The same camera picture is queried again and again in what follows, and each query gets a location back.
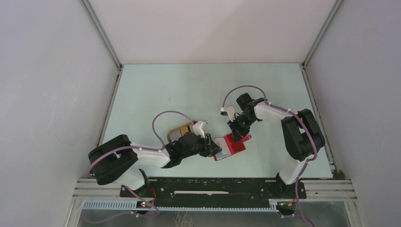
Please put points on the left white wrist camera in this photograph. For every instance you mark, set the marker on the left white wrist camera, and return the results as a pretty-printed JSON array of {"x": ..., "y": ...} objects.
[{"x": 198, "y": 128}]

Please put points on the beige oval plastic tray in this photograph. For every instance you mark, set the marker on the beige oval plastic tray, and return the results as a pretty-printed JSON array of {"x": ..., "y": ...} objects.
[{"x": 177, "y": 132}]

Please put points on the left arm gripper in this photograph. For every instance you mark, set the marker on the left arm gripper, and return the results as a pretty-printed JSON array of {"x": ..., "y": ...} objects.
[{"x": 210, "y": 148}]

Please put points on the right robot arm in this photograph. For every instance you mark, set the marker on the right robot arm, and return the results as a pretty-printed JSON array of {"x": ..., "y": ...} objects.
[{"x": 302, "y": 135}]

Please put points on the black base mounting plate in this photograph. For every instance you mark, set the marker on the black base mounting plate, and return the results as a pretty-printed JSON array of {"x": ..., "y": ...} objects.
[{"x": 219, "y": 193}]

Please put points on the red leather card holder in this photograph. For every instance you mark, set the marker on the red leather card holder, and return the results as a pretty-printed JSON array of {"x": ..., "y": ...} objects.
[{"x": 229, "y": 148}]

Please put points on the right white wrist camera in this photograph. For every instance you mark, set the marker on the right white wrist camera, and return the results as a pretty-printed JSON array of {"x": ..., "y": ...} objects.
[{"x": 228, "y": 111}]

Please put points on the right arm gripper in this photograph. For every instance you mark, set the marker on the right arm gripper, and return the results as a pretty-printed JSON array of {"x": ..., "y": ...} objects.
[{"x": 238, "y": 133}]

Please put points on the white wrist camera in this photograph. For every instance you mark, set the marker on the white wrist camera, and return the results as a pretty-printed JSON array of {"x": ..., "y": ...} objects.
[
  {"x": 198, "y": 128},
  {"x": 228, "y": 111}
]

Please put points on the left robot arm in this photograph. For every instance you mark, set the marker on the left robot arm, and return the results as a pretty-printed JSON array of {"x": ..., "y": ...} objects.
[{"x": 120, "y": 161}]

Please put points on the aluminium frame rail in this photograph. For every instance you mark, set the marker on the aluminium frame rail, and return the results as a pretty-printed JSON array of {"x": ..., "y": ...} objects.
[{"x": 89, "y": 195}]

